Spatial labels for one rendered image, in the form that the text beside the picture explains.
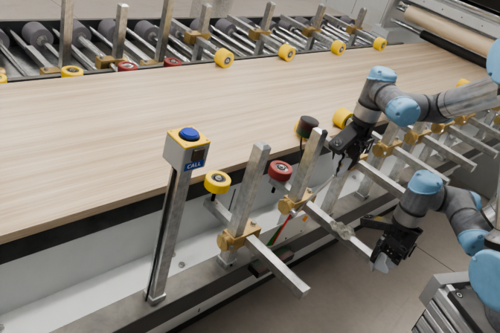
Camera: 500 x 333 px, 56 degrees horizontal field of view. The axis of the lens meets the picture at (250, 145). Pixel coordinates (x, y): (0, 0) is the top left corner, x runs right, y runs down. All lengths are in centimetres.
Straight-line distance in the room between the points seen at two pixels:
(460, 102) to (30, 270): 116
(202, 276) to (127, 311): 25
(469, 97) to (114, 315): 103
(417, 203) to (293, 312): 124
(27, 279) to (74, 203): 23
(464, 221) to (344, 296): 142
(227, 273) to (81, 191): 49
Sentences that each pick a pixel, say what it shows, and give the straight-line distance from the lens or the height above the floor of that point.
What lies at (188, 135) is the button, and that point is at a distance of 100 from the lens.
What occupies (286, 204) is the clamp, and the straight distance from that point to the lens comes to 151.
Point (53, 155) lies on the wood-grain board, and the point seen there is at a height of 90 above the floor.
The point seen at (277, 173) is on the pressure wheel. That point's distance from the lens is 157.
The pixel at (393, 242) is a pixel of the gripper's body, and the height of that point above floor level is 96.
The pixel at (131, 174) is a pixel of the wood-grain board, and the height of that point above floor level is 90.
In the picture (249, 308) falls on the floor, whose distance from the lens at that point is 234.
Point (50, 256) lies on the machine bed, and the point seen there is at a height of 77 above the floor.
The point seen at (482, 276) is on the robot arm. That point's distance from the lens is 103.
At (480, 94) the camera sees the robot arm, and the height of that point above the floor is 142.
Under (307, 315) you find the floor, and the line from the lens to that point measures 242.
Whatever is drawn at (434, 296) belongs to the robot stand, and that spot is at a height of 95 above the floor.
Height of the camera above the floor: 174
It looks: 30 degrees down
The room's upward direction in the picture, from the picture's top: 17 degrees clockwise
